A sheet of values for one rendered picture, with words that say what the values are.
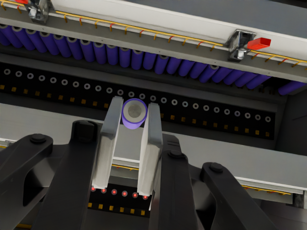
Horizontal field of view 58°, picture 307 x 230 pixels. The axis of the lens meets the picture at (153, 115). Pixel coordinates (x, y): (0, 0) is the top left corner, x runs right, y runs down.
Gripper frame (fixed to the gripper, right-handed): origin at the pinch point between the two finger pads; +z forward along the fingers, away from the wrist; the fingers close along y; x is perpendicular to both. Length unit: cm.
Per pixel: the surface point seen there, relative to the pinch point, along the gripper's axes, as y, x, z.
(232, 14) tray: 10.2, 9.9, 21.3
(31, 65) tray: -19.2, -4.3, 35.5
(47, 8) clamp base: -13.1, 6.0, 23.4
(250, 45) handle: 11.9, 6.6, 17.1
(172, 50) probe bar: 4.1, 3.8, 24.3
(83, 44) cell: -9.1, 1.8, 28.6
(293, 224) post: 30.7, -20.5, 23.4
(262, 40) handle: 12.1, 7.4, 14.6
